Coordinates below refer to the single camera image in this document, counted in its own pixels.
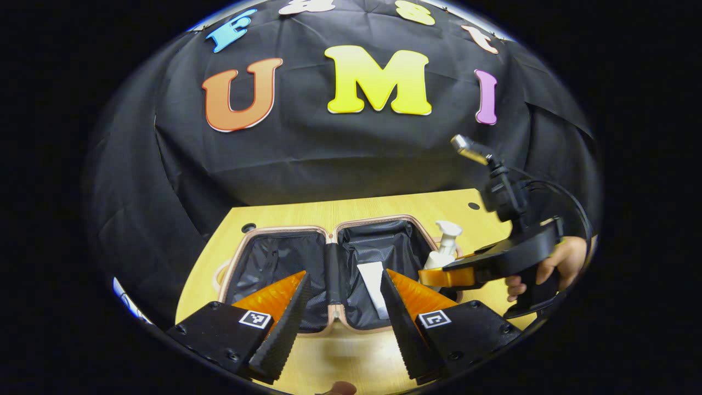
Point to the pink suitcase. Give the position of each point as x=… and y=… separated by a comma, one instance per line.
x=274, y=258

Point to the white panel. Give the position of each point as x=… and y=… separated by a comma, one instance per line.
x=130, y=302

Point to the black backdrop cloth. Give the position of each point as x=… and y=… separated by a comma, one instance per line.
x=329, y=159

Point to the white skin care tube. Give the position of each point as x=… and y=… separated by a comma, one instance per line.
x=374, y=288

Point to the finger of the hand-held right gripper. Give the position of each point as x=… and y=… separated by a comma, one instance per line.
x=444, y=278

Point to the white pump bottle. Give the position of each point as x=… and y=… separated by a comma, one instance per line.
x=447, y=244

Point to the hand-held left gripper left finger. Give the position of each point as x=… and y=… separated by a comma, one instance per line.
x=285, y=329

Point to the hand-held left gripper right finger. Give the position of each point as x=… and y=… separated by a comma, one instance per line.
x=400, y=323

